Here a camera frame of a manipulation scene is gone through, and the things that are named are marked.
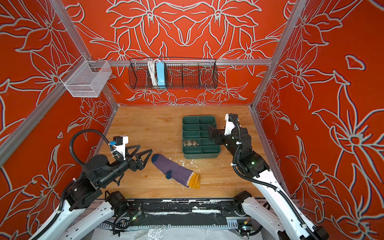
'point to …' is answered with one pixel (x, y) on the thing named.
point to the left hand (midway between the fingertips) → (145, 148)
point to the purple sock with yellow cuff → (179, 174)
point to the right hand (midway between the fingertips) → (214, 126)
